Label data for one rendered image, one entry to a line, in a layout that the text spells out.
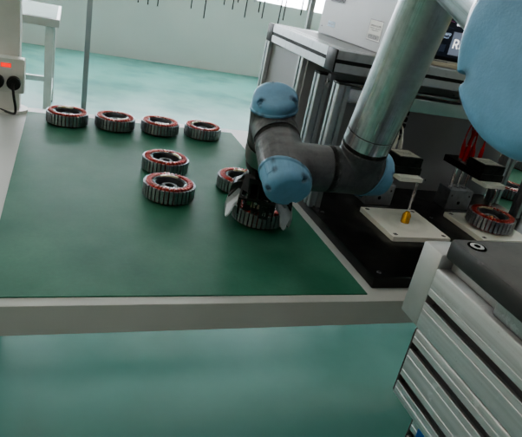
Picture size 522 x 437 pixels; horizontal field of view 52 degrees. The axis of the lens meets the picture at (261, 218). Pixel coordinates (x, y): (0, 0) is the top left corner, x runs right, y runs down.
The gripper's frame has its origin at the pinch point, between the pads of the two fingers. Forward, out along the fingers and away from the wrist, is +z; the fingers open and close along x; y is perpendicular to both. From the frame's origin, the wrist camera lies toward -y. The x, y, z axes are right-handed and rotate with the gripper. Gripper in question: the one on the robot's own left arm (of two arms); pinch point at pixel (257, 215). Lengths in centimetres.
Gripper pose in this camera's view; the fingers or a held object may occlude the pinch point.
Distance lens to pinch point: 113.3
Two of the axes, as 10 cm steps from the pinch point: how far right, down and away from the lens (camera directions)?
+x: 9.7, 2.3, -0.5
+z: -1.0, 5.9, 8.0
